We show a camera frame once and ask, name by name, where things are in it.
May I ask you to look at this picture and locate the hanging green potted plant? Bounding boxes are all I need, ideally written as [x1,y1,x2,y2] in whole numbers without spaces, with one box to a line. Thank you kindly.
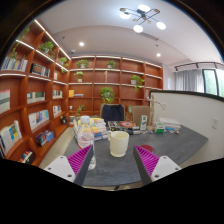
[100,87,115,103]

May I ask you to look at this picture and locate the black branched ceiling lamp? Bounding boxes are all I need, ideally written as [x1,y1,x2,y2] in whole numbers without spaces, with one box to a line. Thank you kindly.
[120,4,166,33]

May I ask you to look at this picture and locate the red round coaster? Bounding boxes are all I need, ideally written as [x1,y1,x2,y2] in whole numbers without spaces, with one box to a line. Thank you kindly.
[141,145,153,152]

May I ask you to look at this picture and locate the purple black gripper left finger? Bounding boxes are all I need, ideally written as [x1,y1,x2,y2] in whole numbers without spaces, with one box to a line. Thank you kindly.
[44,144,95,187]

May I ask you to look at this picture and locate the clear plastic water bottle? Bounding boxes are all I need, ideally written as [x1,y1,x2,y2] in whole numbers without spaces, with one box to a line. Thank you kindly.
[77,115,97,171]

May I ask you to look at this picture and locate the brown wooden bookshelf wall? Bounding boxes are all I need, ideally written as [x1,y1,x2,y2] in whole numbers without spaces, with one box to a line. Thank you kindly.
[0,20,163,165]

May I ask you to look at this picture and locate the black box with orange disc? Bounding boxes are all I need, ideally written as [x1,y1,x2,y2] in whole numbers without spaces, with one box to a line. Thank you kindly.
[108,121,141,135]

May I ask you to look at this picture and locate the green white tissue box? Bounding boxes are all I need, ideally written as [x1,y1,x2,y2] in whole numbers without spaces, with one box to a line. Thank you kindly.
[155,122,165,133]

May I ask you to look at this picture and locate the grey window curtain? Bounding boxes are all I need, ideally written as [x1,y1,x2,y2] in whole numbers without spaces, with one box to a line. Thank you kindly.
[174,69,204,93]

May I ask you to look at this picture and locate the cream ceramic mug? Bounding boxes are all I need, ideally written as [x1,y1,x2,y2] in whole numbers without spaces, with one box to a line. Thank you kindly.
[108,131,129,157]

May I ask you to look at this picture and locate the green white carton box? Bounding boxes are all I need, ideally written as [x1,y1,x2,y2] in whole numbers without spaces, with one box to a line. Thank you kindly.
[140,115,148,131]

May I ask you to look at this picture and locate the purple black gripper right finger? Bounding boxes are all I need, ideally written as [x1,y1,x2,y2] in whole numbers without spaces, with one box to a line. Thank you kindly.
[133,144,182,186]

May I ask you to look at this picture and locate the dark blue office chair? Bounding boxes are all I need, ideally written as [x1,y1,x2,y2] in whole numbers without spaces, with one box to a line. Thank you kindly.
[100,104,125,123]

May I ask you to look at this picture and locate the tan cardboard panel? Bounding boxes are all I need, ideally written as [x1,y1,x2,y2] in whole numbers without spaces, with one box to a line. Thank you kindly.
[132,105,150,125]

